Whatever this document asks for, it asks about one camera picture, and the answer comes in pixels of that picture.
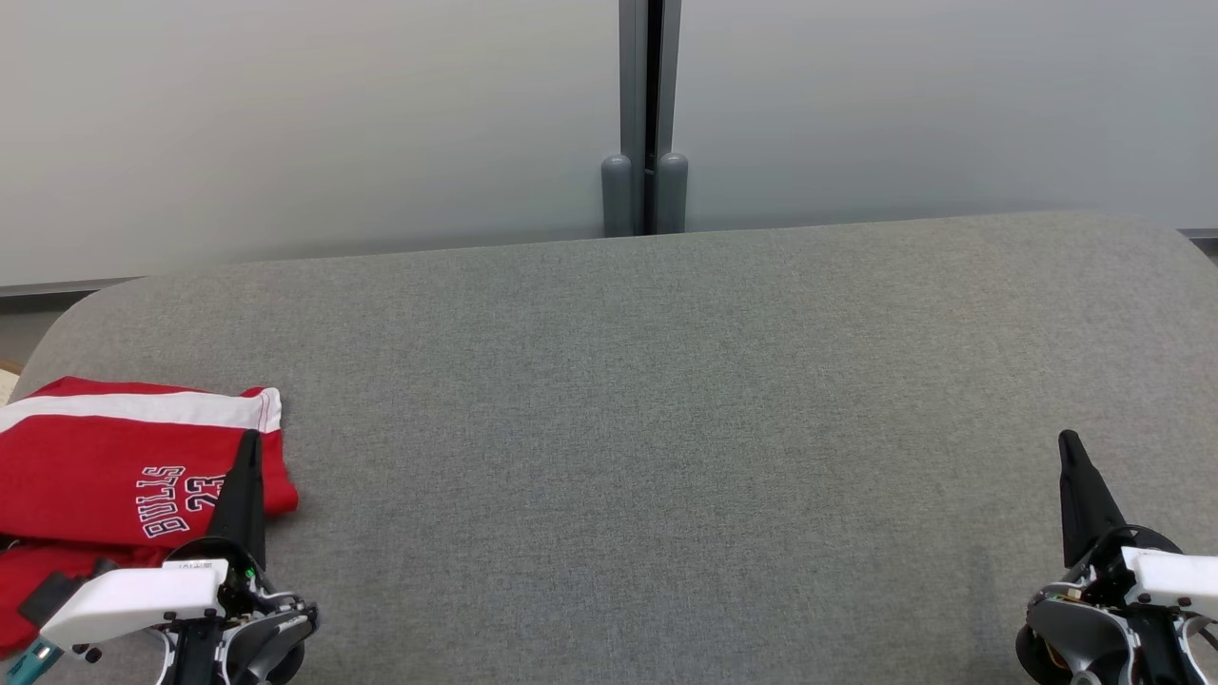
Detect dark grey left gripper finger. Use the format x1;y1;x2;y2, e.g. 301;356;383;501
207;430;267;572

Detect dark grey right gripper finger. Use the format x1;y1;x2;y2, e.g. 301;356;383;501
1058;430;1129;569

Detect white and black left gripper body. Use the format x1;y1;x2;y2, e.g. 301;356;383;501
38;538;277;657

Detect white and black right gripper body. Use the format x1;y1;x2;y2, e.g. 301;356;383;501
1066;525;1218;619

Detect red jersey with number 23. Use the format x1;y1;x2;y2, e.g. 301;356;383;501
0;536;177;659

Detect red shorts with white band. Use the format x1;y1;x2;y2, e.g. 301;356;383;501
0;377;299;548

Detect teal left camera cable connector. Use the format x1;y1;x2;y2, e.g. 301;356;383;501
0;636;60;685

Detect grey cylindrical post bumper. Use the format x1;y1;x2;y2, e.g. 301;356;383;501
601;154;634;238
655;152;689;235

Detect grey metal partition post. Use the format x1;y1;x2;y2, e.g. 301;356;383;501
619;0;683;235

